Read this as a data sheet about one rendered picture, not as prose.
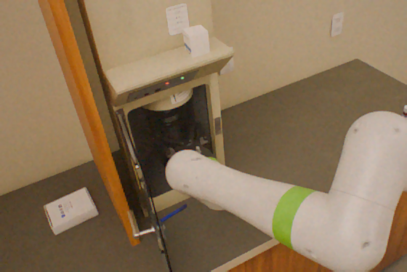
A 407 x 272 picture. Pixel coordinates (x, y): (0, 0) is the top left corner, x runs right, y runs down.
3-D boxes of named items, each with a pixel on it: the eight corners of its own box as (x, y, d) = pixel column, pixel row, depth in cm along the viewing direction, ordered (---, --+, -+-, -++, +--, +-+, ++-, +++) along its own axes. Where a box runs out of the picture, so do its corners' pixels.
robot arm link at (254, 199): (292, 248, 76) (315, 196, 78) (263, 234, 69) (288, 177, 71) (179, 193, 103) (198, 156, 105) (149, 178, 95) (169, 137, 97)
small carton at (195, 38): (184, 50, 102) (182, 28, 99) (203, 45, 104) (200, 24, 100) (192, 57, 99) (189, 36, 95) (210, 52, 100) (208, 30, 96)
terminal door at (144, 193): (147, 209, 129) (119, 111, 104) (174, 287, 106) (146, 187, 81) (144, 210, 128) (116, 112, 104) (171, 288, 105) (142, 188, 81)
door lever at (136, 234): (147, 209, 103) (144, 202, 101) (155, 236, 96) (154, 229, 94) (127, 215, 102) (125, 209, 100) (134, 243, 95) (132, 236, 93)
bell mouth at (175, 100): (129, 91, 126) (125, 76, 123) (178, 74, 132) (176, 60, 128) (148, 118, 113) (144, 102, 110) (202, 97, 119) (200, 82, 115)
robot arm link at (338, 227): (407, 217, 65) (384, 205, 57) (382, 289, 64) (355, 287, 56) (317, 188, 78) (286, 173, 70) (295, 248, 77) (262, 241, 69)
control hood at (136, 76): (111, 103, 104) (102, 70, 97) (217, 67, 114) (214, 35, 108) (124, 125, 95) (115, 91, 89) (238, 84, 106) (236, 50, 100)
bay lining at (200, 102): (126, 157, 147) (102, 75, 125) (187, 132, 155) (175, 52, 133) (149, 198, 129) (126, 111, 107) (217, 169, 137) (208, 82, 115)
